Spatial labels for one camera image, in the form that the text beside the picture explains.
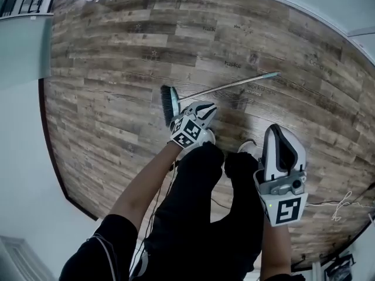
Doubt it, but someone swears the black office chair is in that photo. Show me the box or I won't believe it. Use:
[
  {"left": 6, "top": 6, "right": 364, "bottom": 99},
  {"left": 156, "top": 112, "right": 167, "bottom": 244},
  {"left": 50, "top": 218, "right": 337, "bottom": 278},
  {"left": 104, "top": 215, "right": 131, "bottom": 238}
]
[{"left": 323, "top": 253, "right": 356, "bottom": 281}]

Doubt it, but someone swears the person's white right shoe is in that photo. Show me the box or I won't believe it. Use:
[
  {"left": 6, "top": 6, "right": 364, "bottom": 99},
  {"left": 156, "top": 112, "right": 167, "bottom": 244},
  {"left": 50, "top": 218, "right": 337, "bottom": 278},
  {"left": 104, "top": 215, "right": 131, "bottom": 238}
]
[{"left": 237, "top": 139, "right": 260, "bottom": 160}]

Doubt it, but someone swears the frosted glass door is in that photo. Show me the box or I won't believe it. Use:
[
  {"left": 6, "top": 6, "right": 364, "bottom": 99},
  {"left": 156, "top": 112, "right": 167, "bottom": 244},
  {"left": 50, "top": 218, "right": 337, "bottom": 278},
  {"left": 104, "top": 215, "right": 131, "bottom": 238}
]
[{"left": 0, "top": 18, "right": 53, "bottom": 90}]

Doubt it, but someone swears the black and white striped panel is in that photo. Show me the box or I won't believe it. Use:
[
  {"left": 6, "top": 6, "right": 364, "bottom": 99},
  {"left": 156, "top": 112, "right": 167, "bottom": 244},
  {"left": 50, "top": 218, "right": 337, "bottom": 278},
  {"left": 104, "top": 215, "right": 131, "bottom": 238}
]
[{"left": 0, "top": 0, "right": 56, "bottom": 19}]

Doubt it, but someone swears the person's white left shoe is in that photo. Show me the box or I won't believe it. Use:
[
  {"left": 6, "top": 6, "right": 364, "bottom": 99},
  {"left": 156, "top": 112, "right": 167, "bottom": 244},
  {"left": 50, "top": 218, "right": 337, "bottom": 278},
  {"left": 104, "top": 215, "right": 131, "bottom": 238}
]
[{"left": 177, "top": 128, "right": 217, "bottom": 159}]

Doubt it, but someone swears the person's white shoe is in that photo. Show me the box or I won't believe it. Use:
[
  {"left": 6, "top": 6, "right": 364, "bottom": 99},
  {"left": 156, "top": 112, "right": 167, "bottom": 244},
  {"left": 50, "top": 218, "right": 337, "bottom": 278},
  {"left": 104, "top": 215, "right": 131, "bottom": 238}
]
[
  {"left": 237, "top": 139, "right": 260, "bottom": 160},
  {"left": 177, "top": 128, "right": 217, "bottom": 159}
]

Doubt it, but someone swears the person's left forearm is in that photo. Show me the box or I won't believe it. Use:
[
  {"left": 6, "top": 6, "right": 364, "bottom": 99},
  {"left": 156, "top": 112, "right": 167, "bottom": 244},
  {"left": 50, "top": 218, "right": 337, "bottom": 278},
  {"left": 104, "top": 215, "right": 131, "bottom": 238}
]
[{"left": 110, "top": 140, "right": 184, "bottom": 239}]

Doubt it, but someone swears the person's black clothing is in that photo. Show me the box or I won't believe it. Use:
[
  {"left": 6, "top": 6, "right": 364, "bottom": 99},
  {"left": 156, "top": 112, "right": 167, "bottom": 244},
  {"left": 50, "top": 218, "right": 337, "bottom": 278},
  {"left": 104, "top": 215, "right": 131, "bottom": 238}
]
[{"left": 58, "top": 140, "right": 307, "bottom": 281}]

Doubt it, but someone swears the thin gripper cable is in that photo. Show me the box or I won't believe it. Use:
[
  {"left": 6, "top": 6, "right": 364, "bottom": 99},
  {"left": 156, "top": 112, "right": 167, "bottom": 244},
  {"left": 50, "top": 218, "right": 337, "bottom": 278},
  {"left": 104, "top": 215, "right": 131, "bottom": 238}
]
[{"left": 128, "top": 159, "right": 180, "bottom": 281}]

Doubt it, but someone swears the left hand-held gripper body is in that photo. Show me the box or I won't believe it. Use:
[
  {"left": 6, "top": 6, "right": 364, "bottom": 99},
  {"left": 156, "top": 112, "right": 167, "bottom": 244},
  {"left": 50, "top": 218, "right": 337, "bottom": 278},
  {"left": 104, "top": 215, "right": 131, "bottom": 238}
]
[{"left": 169, "top": 105, "right": 206, "bottom": 150}]

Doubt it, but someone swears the grey waist-worn device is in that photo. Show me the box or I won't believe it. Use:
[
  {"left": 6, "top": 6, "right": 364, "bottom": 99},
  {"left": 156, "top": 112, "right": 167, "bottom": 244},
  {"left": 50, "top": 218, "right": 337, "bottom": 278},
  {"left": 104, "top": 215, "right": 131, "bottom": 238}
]
[{"left": 130, "top": 250, "right": 151, "bottom": 278}]

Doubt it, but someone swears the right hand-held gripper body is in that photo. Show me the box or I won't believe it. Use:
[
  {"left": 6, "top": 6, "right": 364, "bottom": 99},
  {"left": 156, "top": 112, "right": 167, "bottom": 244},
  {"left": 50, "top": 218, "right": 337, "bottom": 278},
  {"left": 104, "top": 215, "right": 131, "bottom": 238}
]
[{"left": 253, "top": 170, "right": 309, "bottom": 228}]

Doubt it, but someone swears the teal broom with metal handle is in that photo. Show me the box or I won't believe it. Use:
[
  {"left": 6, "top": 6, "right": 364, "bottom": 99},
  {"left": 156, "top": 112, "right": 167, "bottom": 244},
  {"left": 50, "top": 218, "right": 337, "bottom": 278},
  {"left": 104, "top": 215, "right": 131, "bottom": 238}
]
[{"left": 160, "top": 71, "right": 282, "bottom": 128}]

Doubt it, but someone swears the person's right forearm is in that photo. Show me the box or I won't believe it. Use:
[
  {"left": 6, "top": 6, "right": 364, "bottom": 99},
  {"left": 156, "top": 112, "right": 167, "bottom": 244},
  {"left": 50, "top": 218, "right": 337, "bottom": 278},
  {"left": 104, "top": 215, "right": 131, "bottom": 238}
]
[{"left": 262, "top": 224, "right": 294, "bottom": 276}]

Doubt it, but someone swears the white floor cord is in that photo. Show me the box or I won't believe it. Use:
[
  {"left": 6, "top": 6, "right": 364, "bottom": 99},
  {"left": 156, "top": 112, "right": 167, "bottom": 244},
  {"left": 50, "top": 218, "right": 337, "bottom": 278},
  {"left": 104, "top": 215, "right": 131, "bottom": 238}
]
[{"left": 306, "top": 190, "right": 373, "bottom": 222}]

